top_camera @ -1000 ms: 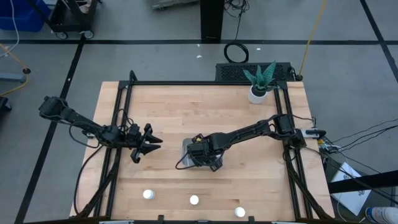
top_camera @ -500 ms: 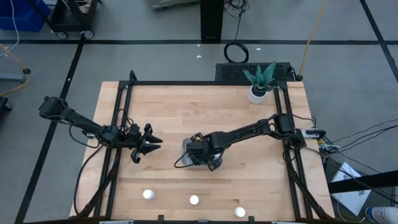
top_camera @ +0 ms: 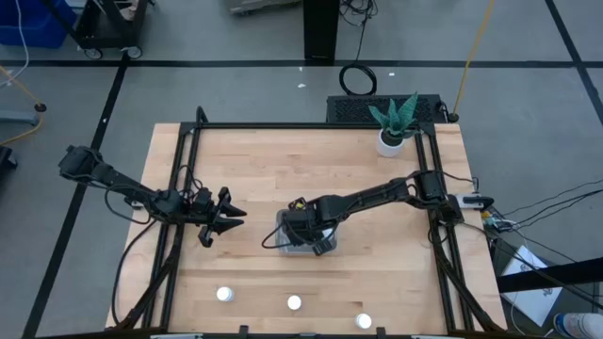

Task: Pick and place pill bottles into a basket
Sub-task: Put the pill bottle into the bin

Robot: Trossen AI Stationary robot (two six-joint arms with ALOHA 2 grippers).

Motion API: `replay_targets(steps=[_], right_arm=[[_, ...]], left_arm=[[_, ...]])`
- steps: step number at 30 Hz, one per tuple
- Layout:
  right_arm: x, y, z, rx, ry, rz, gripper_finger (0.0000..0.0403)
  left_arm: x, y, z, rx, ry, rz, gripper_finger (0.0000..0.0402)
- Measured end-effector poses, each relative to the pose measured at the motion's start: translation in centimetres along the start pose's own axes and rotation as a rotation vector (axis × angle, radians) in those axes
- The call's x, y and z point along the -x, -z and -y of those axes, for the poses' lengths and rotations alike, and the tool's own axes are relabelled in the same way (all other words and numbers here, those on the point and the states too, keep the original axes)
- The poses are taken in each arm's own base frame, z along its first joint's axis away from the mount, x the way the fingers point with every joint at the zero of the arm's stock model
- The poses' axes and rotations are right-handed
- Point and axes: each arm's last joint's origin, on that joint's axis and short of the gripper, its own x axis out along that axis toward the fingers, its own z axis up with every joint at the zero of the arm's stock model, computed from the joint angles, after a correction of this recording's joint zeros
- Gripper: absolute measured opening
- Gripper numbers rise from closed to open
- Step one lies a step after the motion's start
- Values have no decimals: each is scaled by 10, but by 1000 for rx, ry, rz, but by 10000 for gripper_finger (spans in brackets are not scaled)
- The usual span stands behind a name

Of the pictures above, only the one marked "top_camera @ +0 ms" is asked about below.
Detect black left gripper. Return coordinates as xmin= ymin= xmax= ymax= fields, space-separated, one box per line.
xmin=181 ymin=186 xmax=247 ymax=249

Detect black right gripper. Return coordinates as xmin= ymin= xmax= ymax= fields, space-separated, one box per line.
xmin=281 ymin=197 xmax=338 ymax=258

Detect light grey plastic basket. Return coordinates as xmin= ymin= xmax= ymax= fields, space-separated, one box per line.
xmin=275 ymin=208 xmax=339 ymax=256

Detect white round plant pot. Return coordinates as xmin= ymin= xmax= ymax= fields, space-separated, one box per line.
xmin=375 ymin=129 xmax=406 ymax=158

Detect black computer case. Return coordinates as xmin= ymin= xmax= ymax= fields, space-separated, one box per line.
xmin=325 ymin=93 xmax=443 ymax=125

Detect green snake plant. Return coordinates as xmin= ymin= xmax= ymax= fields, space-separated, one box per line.
xmin=367 ymin=91 xmax=420 ymax=140

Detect small electronics boards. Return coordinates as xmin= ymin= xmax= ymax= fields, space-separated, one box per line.
xmin=480 ymin=209 xmax=517 ymax=234

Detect black wheeled cart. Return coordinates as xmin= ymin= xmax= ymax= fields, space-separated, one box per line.
xmin=41 ymin=0 xmax=155 ymax=61

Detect grey floor stand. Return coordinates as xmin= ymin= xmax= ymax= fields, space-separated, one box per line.
xmin=0 ymin=110 xmax=41 ymax=127

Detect white paper sheet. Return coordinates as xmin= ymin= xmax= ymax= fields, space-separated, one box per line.
xmin=499 ymin=244 xmax=564 ymax=315

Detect long yellow pole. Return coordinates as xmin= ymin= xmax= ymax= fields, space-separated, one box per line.
xmin=450 ymin=0 xmax=497 ymax=123

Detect black flat bar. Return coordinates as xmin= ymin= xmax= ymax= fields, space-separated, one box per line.
xmin=497 ymin=256 xmax=603 ymax=294

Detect blue plastic bin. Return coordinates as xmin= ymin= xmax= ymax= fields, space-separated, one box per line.
xmin=0 ymin=0 xmax=77 ymax=49

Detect white and blue container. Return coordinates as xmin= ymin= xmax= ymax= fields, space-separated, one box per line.
xmin=553 ymin=311 xmax=603 ymax=339

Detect black metal table frame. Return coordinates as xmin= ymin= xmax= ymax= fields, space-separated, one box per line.
xmin=106 ymin=105 xmax=508 ymax=339

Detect coiled black cable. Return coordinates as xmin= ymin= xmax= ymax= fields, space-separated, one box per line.
xmin=338 ymin=63 xmax=378 ymax=97

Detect black device on bracket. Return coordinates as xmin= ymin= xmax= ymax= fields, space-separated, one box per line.
xmin=461 ymin=194 xmax=496 ymax=210

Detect yellow cable with black base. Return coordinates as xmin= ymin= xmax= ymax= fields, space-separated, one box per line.
xmin=0 ymin=65 xmax=48 ymax=146

